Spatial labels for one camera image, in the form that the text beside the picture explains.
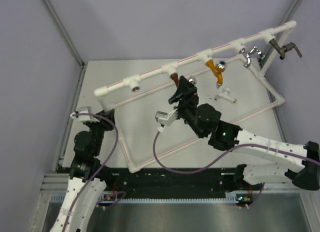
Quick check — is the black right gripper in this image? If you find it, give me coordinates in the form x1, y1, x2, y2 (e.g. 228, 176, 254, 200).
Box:
169, 76, 206, 139

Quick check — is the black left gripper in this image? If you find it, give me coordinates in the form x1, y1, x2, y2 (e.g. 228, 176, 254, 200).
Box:
86, 109, 116, 156

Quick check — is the brown faucet chrome knob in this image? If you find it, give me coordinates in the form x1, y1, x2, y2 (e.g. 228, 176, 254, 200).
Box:
170, 73, 197, 88

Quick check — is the white pipe frame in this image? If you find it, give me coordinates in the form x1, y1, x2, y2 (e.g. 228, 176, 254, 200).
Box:
93, 20, 298, 173

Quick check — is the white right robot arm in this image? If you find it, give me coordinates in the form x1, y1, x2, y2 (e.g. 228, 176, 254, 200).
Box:
168, 76, 320, 191

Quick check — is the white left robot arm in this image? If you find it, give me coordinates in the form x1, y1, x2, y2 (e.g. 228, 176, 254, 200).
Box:
51, 106, 116, 232

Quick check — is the white plastic faucet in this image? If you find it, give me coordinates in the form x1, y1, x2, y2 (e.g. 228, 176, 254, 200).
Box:
214, 86, 237, 104

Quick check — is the orange faucet blue cap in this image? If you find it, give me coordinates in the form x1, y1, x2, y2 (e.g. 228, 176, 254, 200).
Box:
205, 59, 228, 89

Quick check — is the chrome lever faucet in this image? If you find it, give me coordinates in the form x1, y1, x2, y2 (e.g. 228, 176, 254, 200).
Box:
239, 46, 265, 69

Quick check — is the dark grey lever faucet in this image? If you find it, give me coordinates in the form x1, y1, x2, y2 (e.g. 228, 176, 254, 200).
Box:
269, 39, 303, 60

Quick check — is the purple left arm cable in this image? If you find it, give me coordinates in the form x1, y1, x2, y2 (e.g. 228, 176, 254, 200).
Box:
61, 113, 127, 232

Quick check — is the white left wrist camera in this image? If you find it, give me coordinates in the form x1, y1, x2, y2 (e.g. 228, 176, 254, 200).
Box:
69, 106, 98, 123

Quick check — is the aluminium frame rail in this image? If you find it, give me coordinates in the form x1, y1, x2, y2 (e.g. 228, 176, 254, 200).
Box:
40, 173, 69, 193

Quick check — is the white slotted cable duct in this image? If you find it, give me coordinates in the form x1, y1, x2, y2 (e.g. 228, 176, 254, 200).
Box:
49, 192, 253, 206

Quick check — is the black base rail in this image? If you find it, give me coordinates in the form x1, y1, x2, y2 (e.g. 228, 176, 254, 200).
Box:
57, 166, 266, 200

